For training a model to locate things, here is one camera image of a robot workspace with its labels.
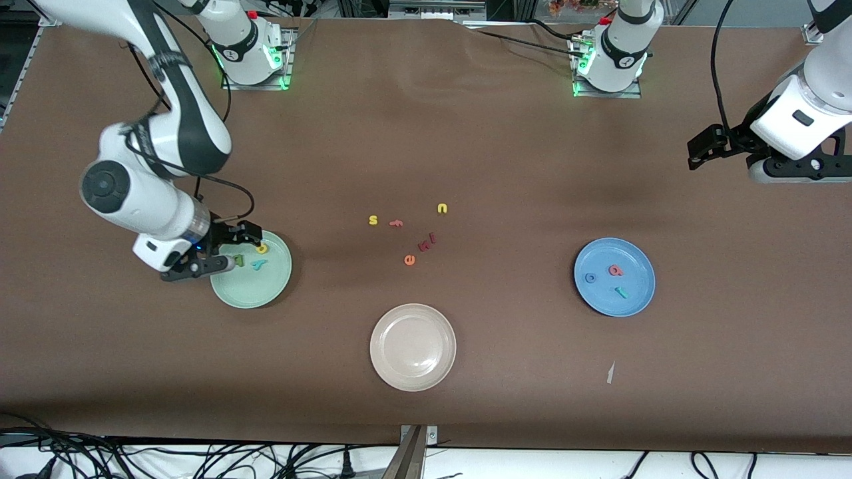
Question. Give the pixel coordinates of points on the brown table cover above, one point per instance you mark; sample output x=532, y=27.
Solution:
x=426, y=133

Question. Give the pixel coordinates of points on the brown slanted mount bar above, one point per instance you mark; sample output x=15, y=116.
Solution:
x=407, y=459

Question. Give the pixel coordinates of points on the light green plate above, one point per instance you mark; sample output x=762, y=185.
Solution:
x=259, y=289

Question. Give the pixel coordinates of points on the white paper scrap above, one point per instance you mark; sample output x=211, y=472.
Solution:
x=610, y=374

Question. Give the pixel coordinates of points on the silver background metal plate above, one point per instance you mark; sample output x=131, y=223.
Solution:
x=432, y=10

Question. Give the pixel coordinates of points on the silver table corner bracket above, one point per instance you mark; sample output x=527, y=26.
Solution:
x=813, y=36

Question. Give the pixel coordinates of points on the beige plate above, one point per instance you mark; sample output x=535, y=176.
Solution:
x=413, y=347

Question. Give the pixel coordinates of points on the blue plate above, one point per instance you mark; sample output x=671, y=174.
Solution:
x=632, y=293

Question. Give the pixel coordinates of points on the silver table edge rail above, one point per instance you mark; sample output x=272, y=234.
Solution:
x=22, y=70

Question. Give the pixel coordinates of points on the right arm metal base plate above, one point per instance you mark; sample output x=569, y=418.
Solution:
x=253, y=86

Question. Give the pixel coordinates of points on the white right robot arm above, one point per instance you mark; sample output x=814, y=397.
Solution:
x=133, y=193

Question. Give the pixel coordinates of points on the black power plug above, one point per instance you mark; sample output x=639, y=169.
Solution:
x=346, y=466

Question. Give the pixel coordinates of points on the orange dried flowers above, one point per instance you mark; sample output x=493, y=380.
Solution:
x=566, y=6

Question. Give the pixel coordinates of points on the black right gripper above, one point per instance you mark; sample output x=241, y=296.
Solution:
x=222, y=235

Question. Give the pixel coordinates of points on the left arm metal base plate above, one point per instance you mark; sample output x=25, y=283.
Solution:
x=606, y=94

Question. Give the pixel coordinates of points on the teal foam letter y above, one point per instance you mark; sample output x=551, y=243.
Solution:
x=259, y=264

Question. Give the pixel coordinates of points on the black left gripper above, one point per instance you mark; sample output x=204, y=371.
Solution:
x=734, y=141

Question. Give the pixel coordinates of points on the red foam letter p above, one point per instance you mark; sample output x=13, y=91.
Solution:
x=620, y=272

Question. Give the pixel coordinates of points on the silver metal clamp plate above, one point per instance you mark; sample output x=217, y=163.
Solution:
x=432, y=436

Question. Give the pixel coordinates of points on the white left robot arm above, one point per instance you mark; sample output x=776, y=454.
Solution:
x=622, y=53

